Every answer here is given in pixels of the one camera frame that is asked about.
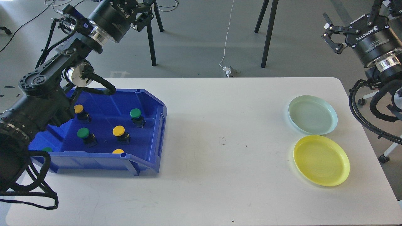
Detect black floor cables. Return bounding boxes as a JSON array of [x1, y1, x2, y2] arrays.
[[0, 0, 179, 53]]

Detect white power cable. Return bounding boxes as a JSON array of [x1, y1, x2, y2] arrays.
[[219, 0, 235, 68]]

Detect yellow push button front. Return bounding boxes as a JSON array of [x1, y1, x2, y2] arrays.
[[112, 149, 125, 154]]

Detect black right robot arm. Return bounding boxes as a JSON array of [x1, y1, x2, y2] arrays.
[[322, 0, 402, 144]]

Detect green push button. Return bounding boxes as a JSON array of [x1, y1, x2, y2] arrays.
[[76, 127, 98, 147], [42, 147, 53, 152], [130, 108, 146, 128]]

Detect light green plastic plate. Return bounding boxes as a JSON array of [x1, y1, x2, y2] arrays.
[[287, 95, 338, 135]]

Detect blue plastic storage bin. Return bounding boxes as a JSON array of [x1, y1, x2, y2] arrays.
[[29, 89, 167, 176]]

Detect black tripod leg right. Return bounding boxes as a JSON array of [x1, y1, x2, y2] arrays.
[[254, 0, 279, 68]]

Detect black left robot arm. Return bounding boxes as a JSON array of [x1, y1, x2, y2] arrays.
[[0, 0, 163, 210]]

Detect white power plug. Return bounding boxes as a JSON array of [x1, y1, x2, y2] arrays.
[[223, 66, 240, 78]]

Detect yellow plastic plate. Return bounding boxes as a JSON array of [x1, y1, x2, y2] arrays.
[[293, 135, 350, 186]]

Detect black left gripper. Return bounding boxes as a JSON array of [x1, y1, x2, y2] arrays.
[[89, 0, 155, 43]]

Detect yellow push button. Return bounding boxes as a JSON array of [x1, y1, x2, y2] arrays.
[[74, 104, 92, 124], [112, 125, 130, 144], [112, 149, 125, 154]]

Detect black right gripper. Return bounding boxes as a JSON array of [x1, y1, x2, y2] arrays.
[[322, 0, 402, 68]]

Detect black tripod leg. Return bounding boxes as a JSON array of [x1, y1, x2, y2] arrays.
[[254, 0, 279, 68], [143, 0, 164, 66]]

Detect black tripod leg left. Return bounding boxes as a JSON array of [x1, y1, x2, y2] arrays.
[[143, 0, 164, 66]]

